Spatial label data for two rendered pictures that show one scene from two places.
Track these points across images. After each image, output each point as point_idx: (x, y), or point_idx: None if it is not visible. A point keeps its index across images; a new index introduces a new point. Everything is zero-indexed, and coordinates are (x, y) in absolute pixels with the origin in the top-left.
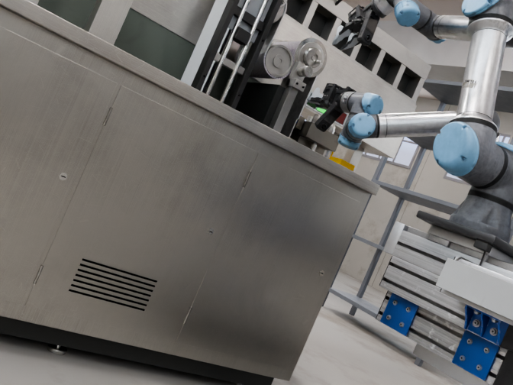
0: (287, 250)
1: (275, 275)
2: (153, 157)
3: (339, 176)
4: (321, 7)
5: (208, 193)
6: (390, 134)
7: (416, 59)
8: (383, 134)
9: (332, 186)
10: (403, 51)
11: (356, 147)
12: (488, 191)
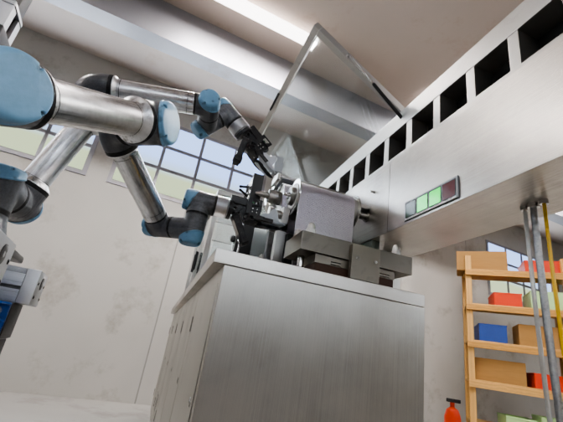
0: (187, 380)
1: (178, 416)
2: (182, 338)
3: (204, 272)
4: (395, 134)
5: (183, 348)
6: (141, 213)
7: (529, 1)
8: (143, 218)
9: (211, 286)
10: (498, 30)
11: (179, 239)
12: None
